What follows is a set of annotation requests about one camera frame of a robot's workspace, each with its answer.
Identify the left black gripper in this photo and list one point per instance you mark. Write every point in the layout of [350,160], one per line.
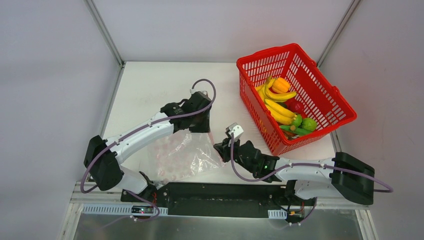
[200,122]

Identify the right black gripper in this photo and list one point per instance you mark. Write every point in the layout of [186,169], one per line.
[228,147]

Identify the clear zip top bag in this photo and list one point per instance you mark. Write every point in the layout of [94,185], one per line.
[182,155]

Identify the yellow banana bunch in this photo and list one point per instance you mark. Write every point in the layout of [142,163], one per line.
[279,113]
[265,92]

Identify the red plastic basket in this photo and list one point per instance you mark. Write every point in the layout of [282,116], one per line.
[322,101]

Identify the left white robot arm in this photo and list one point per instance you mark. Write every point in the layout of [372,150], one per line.
[104,157]

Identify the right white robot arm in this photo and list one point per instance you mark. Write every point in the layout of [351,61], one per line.
[340,176]

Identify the red toy apple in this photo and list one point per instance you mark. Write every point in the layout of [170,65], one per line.
[295,106]

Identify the orange toy pepper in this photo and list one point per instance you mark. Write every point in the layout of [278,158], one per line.
[280,85]

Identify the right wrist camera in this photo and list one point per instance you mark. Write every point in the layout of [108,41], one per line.
[234,130]

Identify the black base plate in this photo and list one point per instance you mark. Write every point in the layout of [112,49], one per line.
[225,200]

